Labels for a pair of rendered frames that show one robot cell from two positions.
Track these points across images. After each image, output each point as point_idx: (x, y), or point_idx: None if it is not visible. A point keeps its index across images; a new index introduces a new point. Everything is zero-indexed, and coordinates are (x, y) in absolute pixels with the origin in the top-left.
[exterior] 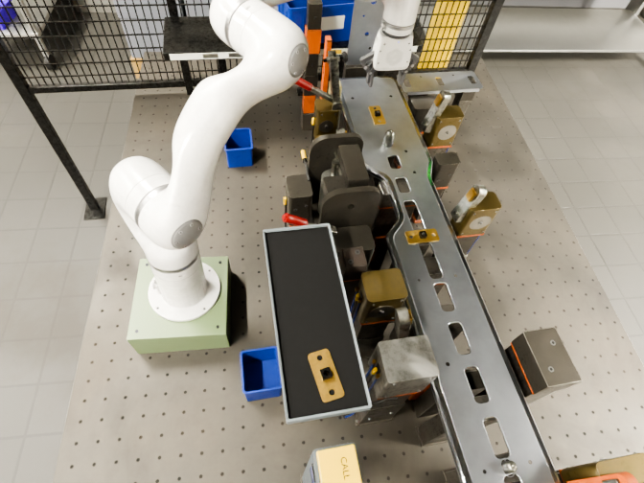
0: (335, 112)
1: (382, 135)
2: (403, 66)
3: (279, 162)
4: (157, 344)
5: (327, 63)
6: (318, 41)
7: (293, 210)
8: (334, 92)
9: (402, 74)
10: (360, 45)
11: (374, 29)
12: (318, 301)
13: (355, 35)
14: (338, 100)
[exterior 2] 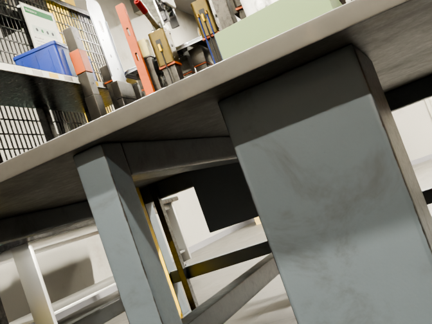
0: (169, 32)
1: (204, 44)
2: (174, 4)
3: None
4: (335, 4)
5: (130, 22)
6: (88, 60)
7: None
8: (159, 15)
9: (175, 15)
10: (112, 65)
11: (112, 53)
12: None
13: (106, 55)
14: (164, 24)
